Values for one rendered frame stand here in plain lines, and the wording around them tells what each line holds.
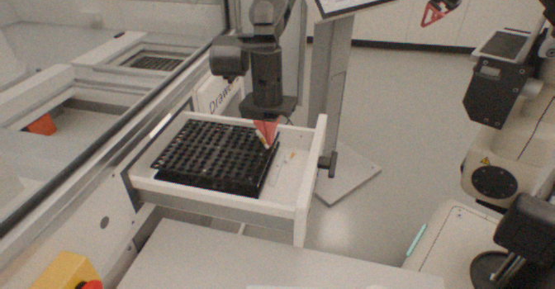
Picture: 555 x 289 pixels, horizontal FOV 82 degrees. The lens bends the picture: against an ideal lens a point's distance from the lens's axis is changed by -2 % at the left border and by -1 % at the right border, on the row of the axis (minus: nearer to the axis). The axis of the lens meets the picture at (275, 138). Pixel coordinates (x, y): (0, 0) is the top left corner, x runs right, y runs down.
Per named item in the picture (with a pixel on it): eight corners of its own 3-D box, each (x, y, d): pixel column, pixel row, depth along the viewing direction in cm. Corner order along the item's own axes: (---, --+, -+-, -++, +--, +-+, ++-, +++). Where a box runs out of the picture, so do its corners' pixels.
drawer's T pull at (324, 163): (337, 155, 66) (338, 149, 65) (334, 180, 60) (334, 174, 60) (320, 152, 67) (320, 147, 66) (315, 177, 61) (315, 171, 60)
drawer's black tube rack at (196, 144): (279, 153, 76) (279, 131, 73) (258, 209, 63) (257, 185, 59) (193, 139, 81) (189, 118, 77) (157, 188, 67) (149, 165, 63)
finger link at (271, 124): (276, 154, 64) (275, 113, 59) (243, 149, 66) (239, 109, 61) (285, 136, 70) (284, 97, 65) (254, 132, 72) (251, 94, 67)
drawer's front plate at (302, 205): (323, 150, 80) (327, 113, 73) (302, 249, 58) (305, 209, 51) (316, 149, 80) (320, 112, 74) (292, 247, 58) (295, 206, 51)
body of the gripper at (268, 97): (289, 120, 59) (289, 83, 55) (238, 114, 62) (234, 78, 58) (297, 105, 65) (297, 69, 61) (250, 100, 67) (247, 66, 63)
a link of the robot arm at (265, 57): (279, 47, 53) (283, 38, 58) (239, 47, 54) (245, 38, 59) (280, 86, 57) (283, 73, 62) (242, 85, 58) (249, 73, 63)
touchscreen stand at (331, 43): (381, 172, 193) (429, -9, 132) (329, 208, 171) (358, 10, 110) (322, 134, 225) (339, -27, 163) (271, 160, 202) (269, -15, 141)
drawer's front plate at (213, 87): (242, 80, 111) (239, 49, 104) (207, 127, 88) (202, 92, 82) (237, 79, 111) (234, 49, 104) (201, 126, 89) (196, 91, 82)
